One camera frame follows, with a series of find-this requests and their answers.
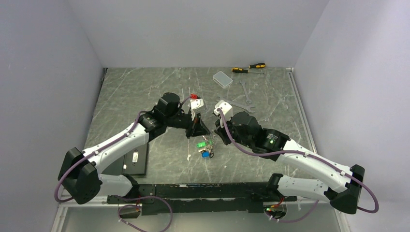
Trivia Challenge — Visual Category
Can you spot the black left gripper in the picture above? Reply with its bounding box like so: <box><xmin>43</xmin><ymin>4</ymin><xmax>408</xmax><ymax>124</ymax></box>
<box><xmin>165</xmin><ymin>109</ymin><xmax>210</xmax><ymax>139</ymax></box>

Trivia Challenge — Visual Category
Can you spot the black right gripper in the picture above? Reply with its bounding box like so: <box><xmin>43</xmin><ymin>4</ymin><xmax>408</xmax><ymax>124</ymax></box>
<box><xmin>215</xmin><ymin>114</ymin><xmax>253</xmax><ymax>149</ymax></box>

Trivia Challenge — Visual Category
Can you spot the metal key organizer plate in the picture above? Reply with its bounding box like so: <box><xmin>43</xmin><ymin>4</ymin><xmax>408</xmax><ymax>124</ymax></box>
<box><xmin>196</xmin><ymin>136</ymin><xmax>214</xmax><ymax>159</ymax></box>

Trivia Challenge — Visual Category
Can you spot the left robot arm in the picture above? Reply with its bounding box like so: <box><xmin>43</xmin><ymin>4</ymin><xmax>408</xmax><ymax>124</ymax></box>
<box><xmin>54</xmin><ymin>92</ymin><xmax>210</xmax><ymax>204</ymax></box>

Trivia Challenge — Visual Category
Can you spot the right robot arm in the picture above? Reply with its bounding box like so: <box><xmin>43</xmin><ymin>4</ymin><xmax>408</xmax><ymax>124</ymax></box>
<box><xmin>214</xmin><ymin>108</ymin><xmax>366</xmax><ymax>215</ymax></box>

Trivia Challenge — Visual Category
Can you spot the green key tag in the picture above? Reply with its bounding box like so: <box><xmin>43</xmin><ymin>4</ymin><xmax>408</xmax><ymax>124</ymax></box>
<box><xmin>196</xmin><ymin>141</ymin><xmax>213</xmax><ymax>149</ymax></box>

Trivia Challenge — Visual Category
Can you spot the blue key tag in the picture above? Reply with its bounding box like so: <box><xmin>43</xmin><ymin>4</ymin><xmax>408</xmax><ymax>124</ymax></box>
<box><xmin>201</xmin><ymin>150</ymin><xmax>210</xmax><ymax>158</ymax></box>

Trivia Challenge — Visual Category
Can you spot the large silver wrench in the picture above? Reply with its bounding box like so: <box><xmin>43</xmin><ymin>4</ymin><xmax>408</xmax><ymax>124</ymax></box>
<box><xmin>216</xmin><ymin>96</ymin><xmax>256</xmax><ymax>113</ymax></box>

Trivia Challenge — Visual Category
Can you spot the small silver wrench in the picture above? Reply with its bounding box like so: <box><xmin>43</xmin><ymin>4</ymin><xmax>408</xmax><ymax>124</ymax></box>
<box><xmin>239</xmin><ymin>80</ymin><xmax>252</xmax><ymax>104</ymax></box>

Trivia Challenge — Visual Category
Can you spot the clear plastic box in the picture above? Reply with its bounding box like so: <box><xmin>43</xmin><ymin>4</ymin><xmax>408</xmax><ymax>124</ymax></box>
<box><xmin>213</xmin><ymin>71</ymin><xmax>233</xmax><ymax>89</ymax></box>

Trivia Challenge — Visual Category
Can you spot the yellow black screwdriver front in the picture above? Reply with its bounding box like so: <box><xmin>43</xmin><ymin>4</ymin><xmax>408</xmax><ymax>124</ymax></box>
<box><xmin>231</xmin><ymin>67</ymin><xmax>264</xmax><ymax>74</ymax></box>

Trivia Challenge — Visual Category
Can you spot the yellow black screwdriver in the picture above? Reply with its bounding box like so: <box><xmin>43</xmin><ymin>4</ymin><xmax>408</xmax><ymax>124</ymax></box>
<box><xmin>231</xmin><ymin>67</ymin><xmax>264</xmax><ymax>74</ymax></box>
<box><xmin>245</xmin><ymin>63</ymin><xmax>266</xmax><ymax>69</ymax></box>

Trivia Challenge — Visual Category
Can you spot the black flat box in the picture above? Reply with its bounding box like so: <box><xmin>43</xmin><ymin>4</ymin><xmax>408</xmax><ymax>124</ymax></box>
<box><xmin>102</xmin><ymin>144</ymin><xmax>149</xmax><ymax>176</ymax></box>

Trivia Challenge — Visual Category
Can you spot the yellow black screwdriver rear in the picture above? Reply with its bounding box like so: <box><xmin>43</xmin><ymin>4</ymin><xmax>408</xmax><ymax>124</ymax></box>
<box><xmin>245</xmin><ymin>63</ymin><xmax>266</xmax><ymax>69</ymax></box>

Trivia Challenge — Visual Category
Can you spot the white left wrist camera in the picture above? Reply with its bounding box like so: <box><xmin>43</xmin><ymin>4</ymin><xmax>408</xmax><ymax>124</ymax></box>
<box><xmin>190</xmin><ymin>99</ymin><xmax>206</xmax><ymax>114</ymax></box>

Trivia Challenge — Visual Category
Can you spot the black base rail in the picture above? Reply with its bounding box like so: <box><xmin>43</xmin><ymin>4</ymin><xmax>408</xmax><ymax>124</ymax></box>
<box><xmin>107</xmin><ymin>182</ymin><xmax>281</xmax><ymax>216</ymax></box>

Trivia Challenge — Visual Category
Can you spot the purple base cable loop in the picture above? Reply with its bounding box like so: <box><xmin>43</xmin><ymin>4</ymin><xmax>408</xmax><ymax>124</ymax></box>
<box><xmin>117</xmin><ymin>195</ymin><xmax>175</xmax><ymax>232</ymax></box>

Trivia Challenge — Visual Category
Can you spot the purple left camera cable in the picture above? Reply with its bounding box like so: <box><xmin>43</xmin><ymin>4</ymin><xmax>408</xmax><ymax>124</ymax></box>
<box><xmin>54</xmin><ymin>93</ymin><xmax>199</xmax><ymax>203</ymax></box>

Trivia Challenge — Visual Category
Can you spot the purple camera cable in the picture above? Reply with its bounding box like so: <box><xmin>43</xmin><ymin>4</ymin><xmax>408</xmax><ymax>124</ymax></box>
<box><xmin>54</xmin><ymin>93</ymin><xmax>199</xmax><ymax>203</ymax></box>
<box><xmin>217</xmin><ymin>108</ymin><xmax>380</xmax><ymax>214</ymax></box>

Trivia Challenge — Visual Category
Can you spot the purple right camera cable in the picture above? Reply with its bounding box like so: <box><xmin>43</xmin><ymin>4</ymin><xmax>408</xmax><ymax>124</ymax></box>
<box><xmin>217</xmin><ymin>108</ymin><xmax>380</xmax><ymax>214</ymax></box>

